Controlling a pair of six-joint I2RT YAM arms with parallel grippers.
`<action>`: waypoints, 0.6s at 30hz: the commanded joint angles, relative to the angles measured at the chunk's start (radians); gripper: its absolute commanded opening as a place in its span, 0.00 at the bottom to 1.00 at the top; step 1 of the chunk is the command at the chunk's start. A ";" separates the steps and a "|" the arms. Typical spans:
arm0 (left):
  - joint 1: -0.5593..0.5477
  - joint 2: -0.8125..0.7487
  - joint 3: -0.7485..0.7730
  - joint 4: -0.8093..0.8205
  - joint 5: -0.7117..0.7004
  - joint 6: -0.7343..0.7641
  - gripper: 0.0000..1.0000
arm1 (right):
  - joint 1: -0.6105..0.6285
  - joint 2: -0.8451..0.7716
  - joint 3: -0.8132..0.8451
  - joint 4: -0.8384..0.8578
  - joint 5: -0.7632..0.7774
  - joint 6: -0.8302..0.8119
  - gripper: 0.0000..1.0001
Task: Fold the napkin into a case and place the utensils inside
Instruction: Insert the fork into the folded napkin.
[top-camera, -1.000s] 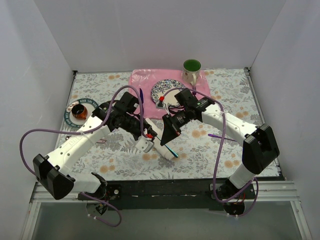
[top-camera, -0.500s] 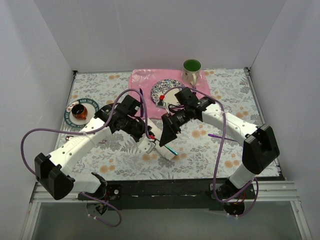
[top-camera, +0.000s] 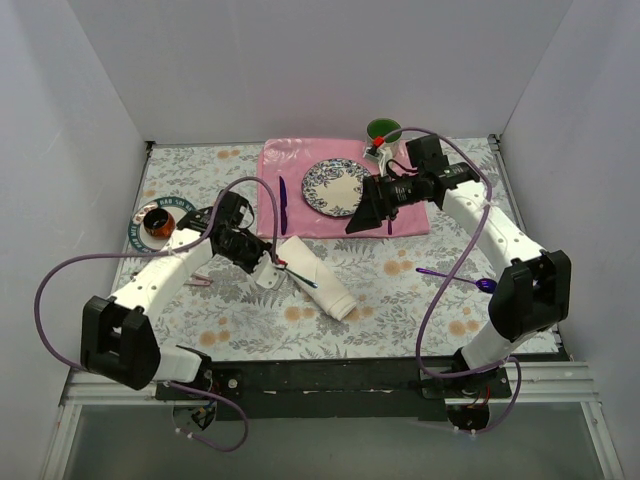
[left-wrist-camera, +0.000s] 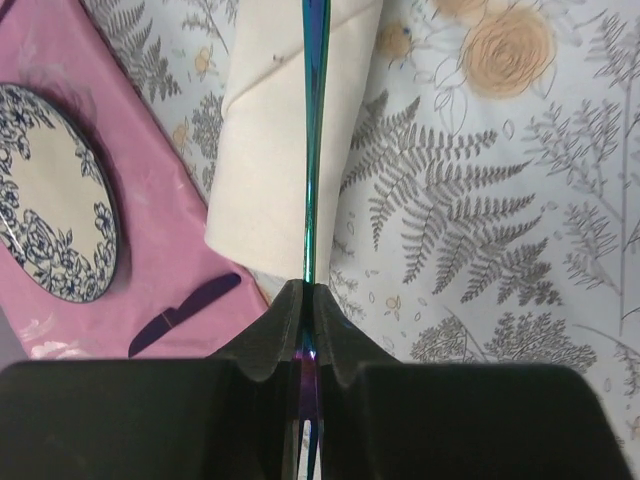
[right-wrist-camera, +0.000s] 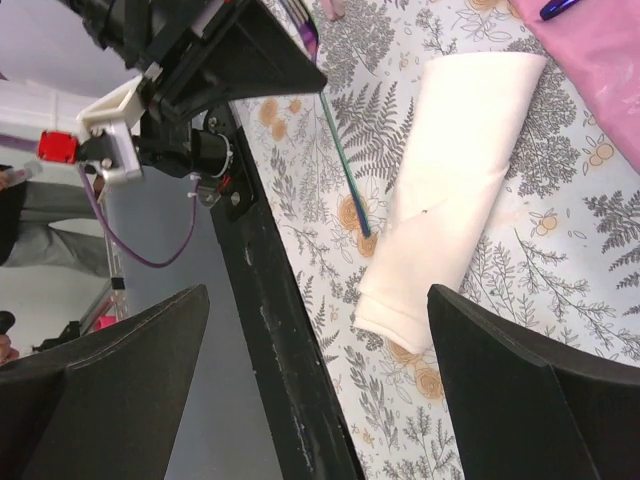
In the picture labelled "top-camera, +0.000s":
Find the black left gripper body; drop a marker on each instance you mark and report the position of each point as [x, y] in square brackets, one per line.
[258, 258]

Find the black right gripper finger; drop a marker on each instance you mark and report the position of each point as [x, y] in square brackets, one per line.
[373, 204]
[366, 219]

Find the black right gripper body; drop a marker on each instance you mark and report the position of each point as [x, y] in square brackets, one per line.
[375, 198]

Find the white cloth napkin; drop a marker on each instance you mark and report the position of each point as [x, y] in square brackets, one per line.
[320, 280]

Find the purple spoon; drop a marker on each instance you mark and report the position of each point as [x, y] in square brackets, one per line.
[485, 285]

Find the iridescent blue fork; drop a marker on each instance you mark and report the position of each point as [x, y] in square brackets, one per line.
[302, 279]

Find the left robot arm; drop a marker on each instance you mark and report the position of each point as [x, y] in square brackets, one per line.
[118, 340]

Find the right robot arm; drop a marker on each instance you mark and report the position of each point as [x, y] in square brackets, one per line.
[533, 287]

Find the cream mug green inside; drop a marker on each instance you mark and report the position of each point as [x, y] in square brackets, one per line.
[384, 127]

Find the blue floral plate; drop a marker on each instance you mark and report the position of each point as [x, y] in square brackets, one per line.
[334, 187]

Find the purple knife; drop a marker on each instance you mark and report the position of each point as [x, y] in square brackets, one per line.
[283, 203]

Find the orange brown small cup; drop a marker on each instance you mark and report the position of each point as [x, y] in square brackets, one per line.
[159, 223]

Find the pink satin placemat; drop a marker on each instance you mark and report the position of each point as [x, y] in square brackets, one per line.
[291, 158]

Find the teal rimmed saucer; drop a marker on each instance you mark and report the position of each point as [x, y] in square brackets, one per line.
[139, 240]

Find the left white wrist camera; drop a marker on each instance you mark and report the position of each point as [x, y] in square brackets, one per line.
[267, 275]

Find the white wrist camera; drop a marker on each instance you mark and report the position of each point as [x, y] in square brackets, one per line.
[379, 152]
[267, 275]

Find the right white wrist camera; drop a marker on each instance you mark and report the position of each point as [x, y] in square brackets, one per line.
[379, 152]

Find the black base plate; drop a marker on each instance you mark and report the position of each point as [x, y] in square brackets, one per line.
[345, 388]

